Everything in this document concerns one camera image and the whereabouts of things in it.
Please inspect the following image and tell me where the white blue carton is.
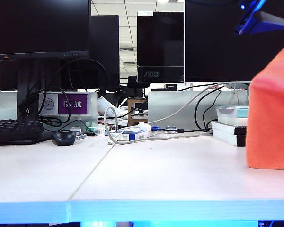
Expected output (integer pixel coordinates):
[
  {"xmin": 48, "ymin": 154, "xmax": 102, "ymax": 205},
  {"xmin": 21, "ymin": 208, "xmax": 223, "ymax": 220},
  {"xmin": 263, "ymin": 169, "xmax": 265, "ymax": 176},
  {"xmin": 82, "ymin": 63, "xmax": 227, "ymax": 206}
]
[{"xmin": 113, "ymin": 129, "xmax": 158, "ymax": 142}]

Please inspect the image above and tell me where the white teal box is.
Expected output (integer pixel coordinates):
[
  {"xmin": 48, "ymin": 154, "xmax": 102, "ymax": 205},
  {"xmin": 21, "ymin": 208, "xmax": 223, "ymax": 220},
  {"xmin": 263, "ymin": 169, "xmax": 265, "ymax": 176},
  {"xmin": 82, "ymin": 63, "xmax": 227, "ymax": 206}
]
[{"xmin": 215, "ymin": 105, "xmax": 249, "ymax": 126}]

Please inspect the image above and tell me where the black monitor thin bezel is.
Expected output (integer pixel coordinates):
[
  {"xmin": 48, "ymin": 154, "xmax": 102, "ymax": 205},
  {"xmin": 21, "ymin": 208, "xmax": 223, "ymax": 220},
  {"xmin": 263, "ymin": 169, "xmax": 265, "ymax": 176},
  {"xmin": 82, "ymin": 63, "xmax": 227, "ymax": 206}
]
[{"xmin": 0, "ymin": 0, "xmax": 90, "ymax": 61}]

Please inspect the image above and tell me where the white plastic bottle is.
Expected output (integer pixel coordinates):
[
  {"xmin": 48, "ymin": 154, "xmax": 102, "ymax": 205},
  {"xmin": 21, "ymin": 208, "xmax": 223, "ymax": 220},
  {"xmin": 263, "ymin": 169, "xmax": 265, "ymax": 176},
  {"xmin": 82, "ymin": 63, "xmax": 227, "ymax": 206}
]
[{"xmin": 97, "ymin": 96, "xmax": 121, "ymax": 117}]

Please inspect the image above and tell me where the black monitor stand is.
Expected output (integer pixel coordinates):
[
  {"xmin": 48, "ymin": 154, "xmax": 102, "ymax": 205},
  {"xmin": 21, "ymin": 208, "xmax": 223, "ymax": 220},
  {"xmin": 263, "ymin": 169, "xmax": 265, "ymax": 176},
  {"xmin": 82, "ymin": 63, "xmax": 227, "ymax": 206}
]
[{"xmin": 16, "ymin": 59, "xmax": 42, "ymax": 121}]

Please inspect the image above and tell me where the thick grey cable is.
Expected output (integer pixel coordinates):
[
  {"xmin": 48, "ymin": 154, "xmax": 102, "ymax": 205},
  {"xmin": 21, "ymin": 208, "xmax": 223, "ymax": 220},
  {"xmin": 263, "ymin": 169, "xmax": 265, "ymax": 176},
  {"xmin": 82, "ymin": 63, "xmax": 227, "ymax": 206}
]
[{"xmin": 107, "ymin": 131, "xmax": 213, "ymax": 145}]

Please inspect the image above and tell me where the black cable with ferrite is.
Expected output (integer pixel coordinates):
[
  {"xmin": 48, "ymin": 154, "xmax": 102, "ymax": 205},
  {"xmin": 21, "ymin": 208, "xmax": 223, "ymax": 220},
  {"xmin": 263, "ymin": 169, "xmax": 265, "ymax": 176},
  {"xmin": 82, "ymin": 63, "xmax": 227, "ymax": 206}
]
[{"xmin": 165, "ymin": 127, "xmax": 213, "ymax": 133}]

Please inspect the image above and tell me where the black computer keyboard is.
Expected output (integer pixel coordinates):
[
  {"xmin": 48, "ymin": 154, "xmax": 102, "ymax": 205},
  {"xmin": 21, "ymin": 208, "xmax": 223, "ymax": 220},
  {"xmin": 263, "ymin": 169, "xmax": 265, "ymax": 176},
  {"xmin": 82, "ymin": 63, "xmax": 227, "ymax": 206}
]
[{"xmin": 0, "ymin": 119, "xmax": 44, "ymax": 146}]

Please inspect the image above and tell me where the black AOC monitor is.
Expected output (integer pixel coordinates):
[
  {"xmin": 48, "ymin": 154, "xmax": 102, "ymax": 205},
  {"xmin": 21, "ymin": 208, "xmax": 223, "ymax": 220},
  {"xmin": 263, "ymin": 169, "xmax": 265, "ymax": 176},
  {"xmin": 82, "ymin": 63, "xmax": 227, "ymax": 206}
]
[{"xmin": 136, "ymin": 11, "xmax": 185, "ymax": 83}]

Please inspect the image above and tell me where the black computer mouse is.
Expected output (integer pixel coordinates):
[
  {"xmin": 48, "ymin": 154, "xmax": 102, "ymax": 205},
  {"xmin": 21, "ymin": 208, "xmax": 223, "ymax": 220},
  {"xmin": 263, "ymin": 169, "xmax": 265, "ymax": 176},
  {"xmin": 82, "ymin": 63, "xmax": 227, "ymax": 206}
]
[{"xmin": 51, "ymin": 129, "xmax": 76, "ymax": 146}]

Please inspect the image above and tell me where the large black monitor white edge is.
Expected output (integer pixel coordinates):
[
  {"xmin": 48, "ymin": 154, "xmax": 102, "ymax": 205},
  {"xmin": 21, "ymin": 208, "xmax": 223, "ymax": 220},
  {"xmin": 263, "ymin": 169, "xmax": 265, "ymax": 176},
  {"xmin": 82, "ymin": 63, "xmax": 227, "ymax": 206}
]
[{"xmin": 184, "ymin": 0, "xmax": 284, "ymax": 83}]

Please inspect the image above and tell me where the black monitor cable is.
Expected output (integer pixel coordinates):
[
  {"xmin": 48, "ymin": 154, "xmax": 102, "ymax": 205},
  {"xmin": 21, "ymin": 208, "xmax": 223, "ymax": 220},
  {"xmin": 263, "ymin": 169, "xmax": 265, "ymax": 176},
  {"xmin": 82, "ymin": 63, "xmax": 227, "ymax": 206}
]
[{"xmin": 194, "ymin": 85, "xmax": 225, "ymax": 132}]

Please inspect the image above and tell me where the white USB cable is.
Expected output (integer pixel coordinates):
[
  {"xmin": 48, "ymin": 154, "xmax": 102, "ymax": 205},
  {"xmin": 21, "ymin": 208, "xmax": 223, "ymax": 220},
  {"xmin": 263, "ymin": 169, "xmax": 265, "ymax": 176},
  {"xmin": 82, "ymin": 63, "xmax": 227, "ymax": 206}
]
[{"xmin": 103, "ymin": 106, "xmax": 120, "ymax": 145}]

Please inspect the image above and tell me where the grey desk partition panel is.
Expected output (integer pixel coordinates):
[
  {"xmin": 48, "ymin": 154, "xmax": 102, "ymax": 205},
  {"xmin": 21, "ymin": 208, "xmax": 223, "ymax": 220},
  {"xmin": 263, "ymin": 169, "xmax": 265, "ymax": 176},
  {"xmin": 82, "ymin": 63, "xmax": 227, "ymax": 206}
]
[
  {"xmin": 148, "ymin": 91, "xmax": 249, "ymax": 131},
  {"xmin": 0, "ymin": 91, "xmax": 18, "ymax": 121}
]

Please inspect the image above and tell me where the green white small box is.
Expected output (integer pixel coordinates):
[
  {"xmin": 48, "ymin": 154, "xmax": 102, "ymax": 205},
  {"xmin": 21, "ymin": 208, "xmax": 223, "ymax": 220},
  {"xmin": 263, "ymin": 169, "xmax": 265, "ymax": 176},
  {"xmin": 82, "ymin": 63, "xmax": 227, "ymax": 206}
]
[{"xmin": 86, "ymin": 125, "xmax": 106, "ymax": 137}]

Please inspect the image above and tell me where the orange microfiber rag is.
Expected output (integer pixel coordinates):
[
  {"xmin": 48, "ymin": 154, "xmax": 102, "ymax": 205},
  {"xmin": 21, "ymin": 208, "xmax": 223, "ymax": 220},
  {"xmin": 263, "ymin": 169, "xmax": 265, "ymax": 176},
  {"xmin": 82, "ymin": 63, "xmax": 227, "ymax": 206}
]
[{"xmin": 245, "ymin": 37, "xmax": 284, "ymax": 170}]

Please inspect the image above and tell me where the wooden shelf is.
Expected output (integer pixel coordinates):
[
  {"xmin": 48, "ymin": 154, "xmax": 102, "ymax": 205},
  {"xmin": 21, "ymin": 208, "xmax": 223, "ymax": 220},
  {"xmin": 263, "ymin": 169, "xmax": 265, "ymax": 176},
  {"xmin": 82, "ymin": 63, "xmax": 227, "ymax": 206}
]
[{"xmin": 127, "ymin": 99, "xmax": 149, "ymax": 127}]

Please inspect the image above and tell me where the white box purple label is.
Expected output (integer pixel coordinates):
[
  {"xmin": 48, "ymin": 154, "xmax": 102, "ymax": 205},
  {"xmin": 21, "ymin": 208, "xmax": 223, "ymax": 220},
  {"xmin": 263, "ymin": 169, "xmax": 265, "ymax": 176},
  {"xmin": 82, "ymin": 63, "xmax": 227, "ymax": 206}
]
[{"xmin": 39, "ymin": 91, "xmax": 98, "ymax": 121}]

